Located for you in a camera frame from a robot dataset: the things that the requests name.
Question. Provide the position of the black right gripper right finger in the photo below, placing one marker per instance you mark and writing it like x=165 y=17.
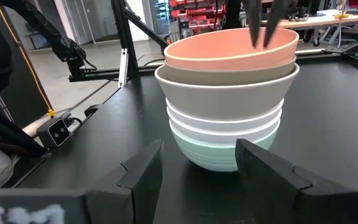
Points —
x=284 y=199

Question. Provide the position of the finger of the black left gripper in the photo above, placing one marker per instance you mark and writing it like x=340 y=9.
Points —
x=255 y=21
x=273 y=21

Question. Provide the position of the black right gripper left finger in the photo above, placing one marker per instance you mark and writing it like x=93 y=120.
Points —
x=138 y=193

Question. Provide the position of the orange bowl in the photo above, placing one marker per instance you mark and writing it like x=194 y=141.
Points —
x=216 y=49

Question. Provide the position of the mint green bowl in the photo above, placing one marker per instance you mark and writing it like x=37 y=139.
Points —
x=213 y=158

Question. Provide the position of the white bowl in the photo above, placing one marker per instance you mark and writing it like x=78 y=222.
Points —
x=225 y=140

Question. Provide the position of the large beige bowl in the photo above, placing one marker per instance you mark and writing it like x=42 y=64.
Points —
x=222 y=102

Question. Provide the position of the pale pink bowl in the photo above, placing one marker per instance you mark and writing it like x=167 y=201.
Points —
x=225 y=127

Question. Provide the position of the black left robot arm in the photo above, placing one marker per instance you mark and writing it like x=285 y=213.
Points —
x=232 y=14

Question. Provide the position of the wooden workbench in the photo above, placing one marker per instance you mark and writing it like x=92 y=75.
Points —
x=322 y=21

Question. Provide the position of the red storage bin shelf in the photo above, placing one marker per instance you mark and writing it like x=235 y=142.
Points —
x=197 y=15

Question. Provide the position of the yellow clip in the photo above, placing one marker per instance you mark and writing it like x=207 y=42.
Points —
x=51 y=113

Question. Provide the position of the black flat panel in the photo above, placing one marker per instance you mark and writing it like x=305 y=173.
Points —
x=26 y=90

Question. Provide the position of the black table-level camera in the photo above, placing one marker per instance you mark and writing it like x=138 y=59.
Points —
x=54 y=133

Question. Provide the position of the white metal bracket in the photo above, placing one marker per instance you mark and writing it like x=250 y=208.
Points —
x=123 y=67

